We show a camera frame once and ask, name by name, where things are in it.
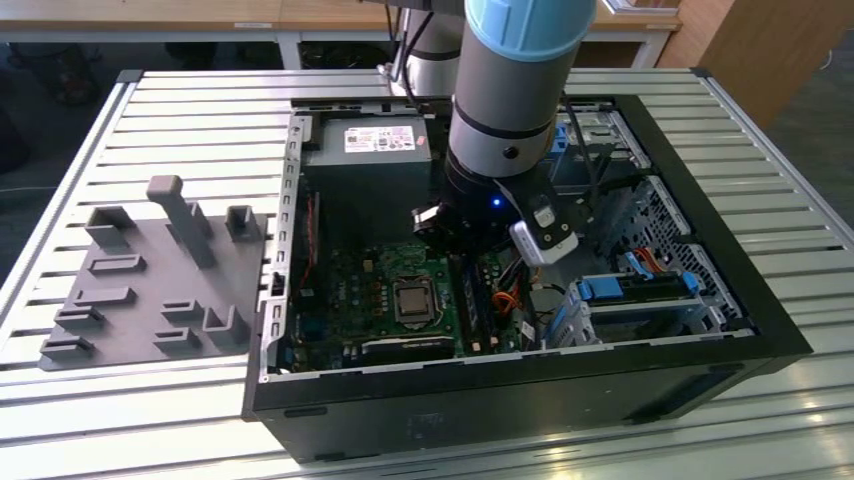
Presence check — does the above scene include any wooden cabinet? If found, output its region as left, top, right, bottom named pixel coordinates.
left=656, top=0, right=854, bottom=130

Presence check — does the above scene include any hard disk in blue carrier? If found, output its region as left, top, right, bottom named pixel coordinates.
left=575, top=271, right=700, bottom=305

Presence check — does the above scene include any black graphics card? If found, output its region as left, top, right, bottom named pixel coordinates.
left=359, top=334, right=458, bottom=364

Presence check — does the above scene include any black cable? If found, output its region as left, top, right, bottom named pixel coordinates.
left=574, top=173, right=643, bottom=211

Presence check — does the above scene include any silver CPU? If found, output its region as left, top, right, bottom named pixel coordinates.
left=397, top=288, right=432, bottom=315

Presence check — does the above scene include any orange wire bundle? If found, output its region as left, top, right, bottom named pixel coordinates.
left=491, top=290, right=522, bottom=317

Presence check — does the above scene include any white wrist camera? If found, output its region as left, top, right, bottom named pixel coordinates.
left=496, top=172, right=580, bottom=267

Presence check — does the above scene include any CPU socket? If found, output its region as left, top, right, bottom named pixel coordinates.
left=389, top=277, right=442, bottom=331

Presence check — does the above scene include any green motherboard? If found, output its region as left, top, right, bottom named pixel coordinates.
left=287, top=238, right=528, bottom=372

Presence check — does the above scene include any grey metal drive cage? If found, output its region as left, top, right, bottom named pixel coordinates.
left=547, top=108, right=652, bottom=240

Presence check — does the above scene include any orange and blue wire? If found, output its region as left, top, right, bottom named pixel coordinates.
left=624, top=246, right=672, bottom=277

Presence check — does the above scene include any grey power supply unit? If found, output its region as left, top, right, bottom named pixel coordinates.
left=303, top=115, right=450, bottom=250

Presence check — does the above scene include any grey parts rack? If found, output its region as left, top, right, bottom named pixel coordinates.
left=37, top=174, right=269, bottom=372

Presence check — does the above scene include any wooden desk white frame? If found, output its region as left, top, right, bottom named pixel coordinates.
left=0, top=0, right=683, bottom=70

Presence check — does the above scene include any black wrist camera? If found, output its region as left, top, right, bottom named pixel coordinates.
left=409, top=201, right=447, bottom=248

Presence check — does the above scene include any black PC case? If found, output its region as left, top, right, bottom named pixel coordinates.
left=240, top=92, right=814, bottom=464

